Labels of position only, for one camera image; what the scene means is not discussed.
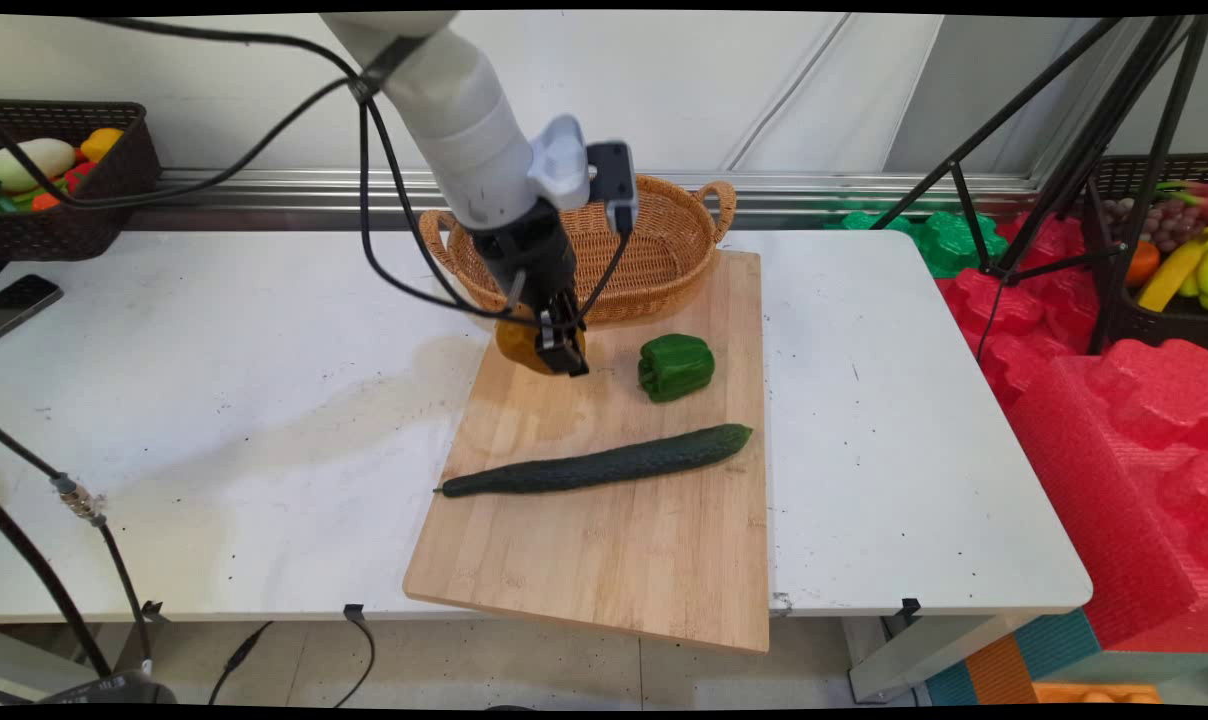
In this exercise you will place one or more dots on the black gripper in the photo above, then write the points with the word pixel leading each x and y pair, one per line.
pixel 529 250

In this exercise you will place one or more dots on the yellow bell pepper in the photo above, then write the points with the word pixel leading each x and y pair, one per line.
pixel 516 345

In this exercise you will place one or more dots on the green bell pepper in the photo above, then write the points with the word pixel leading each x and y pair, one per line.
pixel 676 368

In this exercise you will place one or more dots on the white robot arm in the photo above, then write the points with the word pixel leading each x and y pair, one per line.
pixel 454 110

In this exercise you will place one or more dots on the long dark green cucumber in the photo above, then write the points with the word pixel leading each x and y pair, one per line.
pixel 604 465

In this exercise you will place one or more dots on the wooden cutting board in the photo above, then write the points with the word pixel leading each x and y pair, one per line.
pixel 614 560

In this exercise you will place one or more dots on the green foam packing piece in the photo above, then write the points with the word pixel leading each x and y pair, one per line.
pixel 949 245

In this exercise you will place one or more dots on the dark brown plastic basket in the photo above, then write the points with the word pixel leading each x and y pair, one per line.
pixel 84 225

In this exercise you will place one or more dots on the small yellow orange toy pepper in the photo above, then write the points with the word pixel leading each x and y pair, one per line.
pixel 102 144

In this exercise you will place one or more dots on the red foam packing piece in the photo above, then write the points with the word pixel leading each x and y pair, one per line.
pixel 1124 480
pixel 1024 320

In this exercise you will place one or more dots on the small orange toy vegetable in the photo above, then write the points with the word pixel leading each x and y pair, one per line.
pixel 45 201

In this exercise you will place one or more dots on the white table leg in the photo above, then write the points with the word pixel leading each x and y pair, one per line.
pixel 914 660

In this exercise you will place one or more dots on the black smartphone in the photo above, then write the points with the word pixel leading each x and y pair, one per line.
pixel 24 300

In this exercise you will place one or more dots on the white toy eggplant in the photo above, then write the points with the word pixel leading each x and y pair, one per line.
pixel 34 162

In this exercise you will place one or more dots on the black device base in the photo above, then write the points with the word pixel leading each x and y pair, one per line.
pixel 114 688

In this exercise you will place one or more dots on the black tripod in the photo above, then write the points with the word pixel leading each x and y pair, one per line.
pixel 1092 150

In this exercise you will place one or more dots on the toy orange fruit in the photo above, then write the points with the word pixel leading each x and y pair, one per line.
pixel 1142 264

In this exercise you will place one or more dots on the dark brown fruit basket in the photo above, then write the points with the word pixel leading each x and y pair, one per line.
pixel 1164 325

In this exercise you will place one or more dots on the purple toy grapes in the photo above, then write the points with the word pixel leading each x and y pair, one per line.
pixel 1159 225

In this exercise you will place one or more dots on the yellow toy banana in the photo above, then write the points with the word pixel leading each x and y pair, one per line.
pixel 1169 275

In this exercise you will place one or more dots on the red and green toy vegetable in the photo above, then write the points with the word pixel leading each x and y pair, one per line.
pixel 1189 195

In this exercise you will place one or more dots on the light green toy fruit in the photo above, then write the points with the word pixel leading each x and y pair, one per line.
pixel 1204 280

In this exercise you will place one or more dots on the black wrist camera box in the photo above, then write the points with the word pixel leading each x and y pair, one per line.
pixel 612 180

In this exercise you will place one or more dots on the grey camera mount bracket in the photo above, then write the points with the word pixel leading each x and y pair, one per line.
pixel 559 160

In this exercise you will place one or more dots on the aluminium wall rail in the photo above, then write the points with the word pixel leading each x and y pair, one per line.
pixel 294 185

